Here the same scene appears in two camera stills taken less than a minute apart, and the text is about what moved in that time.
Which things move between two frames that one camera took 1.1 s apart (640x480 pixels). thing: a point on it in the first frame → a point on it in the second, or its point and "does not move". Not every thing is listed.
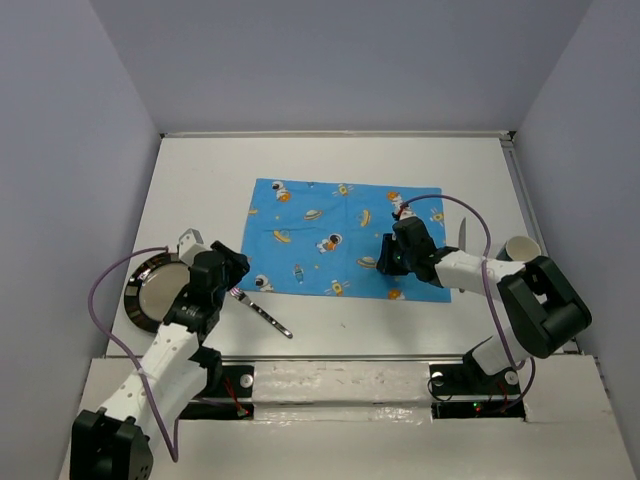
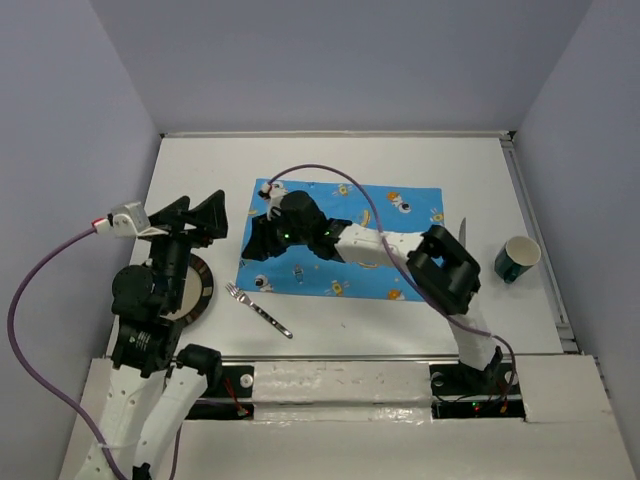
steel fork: (268, 318) does not move
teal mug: (521, 248) does not move
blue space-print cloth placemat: (321, 238) does not move
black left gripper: (235, 263) → (211, 216)
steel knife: (462, 242) does not move
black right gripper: (385, 262) → (263, 242)
